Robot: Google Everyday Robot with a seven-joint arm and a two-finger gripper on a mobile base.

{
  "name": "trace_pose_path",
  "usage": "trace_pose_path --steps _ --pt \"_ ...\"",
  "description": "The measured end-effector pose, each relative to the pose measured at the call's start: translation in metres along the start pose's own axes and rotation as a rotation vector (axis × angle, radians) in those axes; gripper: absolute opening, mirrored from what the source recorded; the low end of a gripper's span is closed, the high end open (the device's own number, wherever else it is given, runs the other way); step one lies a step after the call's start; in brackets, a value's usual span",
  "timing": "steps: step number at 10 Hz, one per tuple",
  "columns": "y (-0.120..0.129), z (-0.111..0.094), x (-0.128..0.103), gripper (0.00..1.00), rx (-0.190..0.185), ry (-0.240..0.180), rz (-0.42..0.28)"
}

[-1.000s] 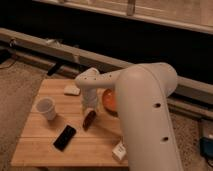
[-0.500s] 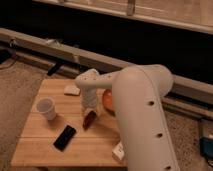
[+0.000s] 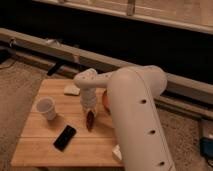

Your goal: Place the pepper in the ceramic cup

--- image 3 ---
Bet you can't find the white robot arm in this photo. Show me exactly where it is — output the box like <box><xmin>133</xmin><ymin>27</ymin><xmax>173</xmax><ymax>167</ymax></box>
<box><xmin>74</xmin><ymin>66</ymin><xmax>176</xmax><ymax>171</ymax></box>

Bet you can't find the white ceramic cup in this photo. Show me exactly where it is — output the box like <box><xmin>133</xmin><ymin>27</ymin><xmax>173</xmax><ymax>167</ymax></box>
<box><xmin>36</xmin><ymin>97</ymin><xmax>57</xmax><ymax>120</ymax></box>

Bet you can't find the white small block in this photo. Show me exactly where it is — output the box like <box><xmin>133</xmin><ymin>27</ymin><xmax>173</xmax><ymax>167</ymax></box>
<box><xmin>64</xmin><ymin>85</ymin><xmax>80</xmax><ymax>96</ymax></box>

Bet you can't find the black phone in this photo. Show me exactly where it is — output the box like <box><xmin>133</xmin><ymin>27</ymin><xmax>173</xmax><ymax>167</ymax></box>
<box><xmin>53</xmin><ymin>125</ymin><xmax>76</xmax><ymax>151</ymax></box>

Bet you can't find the wooden table board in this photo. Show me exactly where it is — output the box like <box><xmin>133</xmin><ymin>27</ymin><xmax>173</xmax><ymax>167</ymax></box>
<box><xmin>11</xmin><ymin>79</ymin><xmax>122</xmax><ymax>167</ymax></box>

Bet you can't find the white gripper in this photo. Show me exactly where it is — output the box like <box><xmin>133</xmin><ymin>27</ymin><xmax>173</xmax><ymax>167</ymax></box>
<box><xmin>80</xmin><ymin>88</ymin><xmax>98</xmax><ymax>117</ymax></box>

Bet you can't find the white plastic bottle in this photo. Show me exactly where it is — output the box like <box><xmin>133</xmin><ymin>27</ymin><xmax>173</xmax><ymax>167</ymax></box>
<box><xmin>112</xmin><ymin>145</ymin><xmax>122</xmax><ymax>161</ymax></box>

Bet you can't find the orange bowl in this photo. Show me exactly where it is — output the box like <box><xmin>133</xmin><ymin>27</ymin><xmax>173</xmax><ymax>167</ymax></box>
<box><xmin>102</xmin><ymin>90</ymin><xmax>110</xmax><ymax>112</ymax></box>

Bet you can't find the blue object on floor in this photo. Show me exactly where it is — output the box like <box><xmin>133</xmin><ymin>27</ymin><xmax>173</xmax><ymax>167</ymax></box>
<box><xmin>200</xmin><ymin>138</ymin><xmax>213</xmax><ymax>159</ymax></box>

